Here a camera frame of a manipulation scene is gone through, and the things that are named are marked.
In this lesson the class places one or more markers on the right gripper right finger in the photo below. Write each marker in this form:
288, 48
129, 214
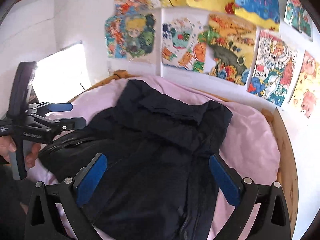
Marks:
272, 220

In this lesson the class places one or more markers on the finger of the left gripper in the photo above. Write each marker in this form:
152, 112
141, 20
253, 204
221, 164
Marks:
46, 107
57, 126

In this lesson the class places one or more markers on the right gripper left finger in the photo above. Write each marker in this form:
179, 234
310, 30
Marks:
43, 219

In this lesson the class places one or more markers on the black puffer jacket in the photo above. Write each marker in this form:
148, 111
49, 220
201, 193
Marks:
157, 184

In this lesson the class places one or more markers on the person's left hand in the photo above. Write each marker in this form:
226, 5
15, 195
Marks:
8, 146

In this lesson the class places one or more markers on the pink duvet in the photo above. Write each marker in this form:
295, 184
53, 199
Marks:
249, 147

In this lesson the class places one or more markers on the swimming girl drawing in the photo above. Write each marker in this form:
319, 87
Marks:
115, 37

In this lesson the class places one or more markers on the blond boy drawing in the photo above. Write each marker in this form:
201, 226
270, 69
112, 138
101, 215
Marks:
140, 34

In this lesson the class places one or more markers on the orange hair girl drawing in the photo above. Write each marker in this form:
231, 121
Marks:
129, 7

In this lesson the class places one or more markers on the pink pigs drawing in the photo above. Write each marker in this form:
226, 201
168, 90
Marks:
306, 93

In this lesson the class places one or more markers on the fruit and cup drawing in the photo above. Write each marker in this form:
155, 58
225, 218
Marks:
184, 44

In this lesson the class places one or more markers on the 2024 dragon drawing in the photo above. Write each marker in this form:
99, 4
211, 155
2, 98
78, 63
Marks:
274, 68

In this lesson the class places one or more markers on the landscape hills drawing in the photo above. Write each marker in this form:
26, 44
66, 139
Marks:
232, 41

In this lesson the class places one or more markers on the red hair child drawing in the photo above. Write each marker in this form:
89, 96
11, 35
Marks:
298, 18

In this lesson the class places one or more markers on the pink jellyfish drawing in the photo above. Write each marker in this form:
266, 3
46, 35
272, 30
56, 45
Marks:
263, 13

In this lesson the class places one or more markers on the wooden bed frame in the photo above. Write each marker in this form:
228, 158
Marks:
287, 172

